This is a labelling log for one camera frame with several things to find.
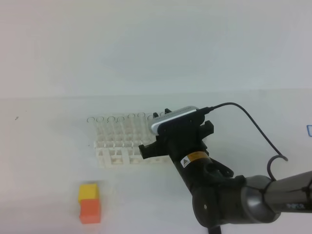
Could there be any orange cube block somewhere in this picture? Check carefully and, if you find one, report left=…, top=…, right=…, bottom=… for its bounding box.
left=79, top=198, right=101, bottom=224

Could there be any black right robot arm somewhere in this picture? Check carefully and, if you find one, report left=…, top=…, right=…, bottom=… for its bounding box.
left=139, top=106, right=312, bottom=233

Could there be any yellow cube block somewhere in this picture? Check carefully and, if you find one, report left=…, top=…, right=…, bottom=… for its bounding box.
left=78, top=183, right=99, bottom=203

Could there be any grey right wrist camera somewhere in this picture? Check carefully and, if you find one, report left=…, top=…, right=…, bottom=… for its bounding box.
left=149, top=106, right=198, bottom=136

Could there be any clear test tube far left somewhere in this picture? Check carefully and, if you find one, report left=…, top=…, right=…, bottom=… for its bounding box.
left=86, top=117, right=96, bottom=123

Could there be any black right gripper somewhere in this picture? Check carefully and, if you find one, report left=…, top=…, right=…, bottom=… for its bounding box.
left=139, top=108, right=214, bottom=168

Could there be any black camera stand pole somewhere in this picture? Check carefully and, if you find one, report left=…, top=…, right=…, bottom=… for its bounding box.
left=207, top=226, right=222, bottom=234

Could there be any white plastic test tube rack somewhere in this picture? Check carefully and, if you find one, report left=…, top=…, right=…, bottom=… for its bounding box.
left=87, top=114, right=171, bottom=169

